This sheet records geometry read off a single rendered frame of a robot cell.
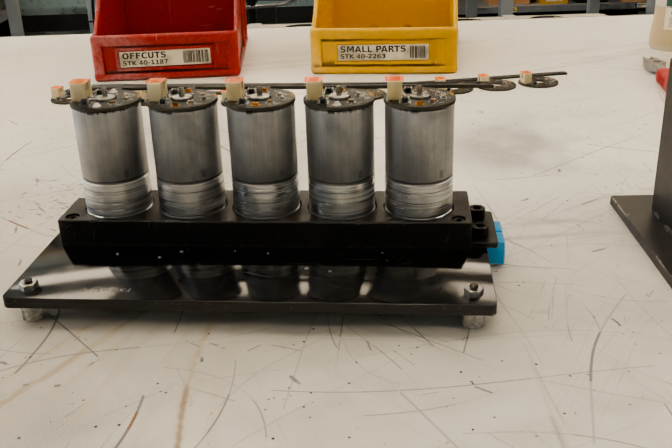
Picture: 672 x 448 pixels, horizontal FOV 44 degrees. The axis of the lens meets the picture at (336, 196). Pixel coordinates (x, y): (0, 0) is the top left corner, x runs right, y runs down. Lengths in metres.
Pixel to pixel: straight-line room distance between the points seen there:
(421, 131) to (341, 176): 0.03
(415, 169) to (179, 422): 0.12
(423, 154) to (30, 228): 0.17
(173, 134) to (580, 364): 0.15
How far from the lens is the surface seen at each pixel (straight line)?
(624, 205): 0.36
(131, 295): 0.28
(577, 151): 0.43
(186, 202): 0.30
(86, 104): 0.31
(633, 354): 0.27
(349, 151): 0.29
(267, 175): 0.29
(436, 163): 0.29
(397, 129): 0.29
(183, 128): 0.29
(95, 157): 0.31
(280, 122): 0.29
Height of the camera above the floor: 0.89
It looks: 23 degrees down
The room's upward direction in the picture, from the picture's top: 2 degrees counter-clockwise
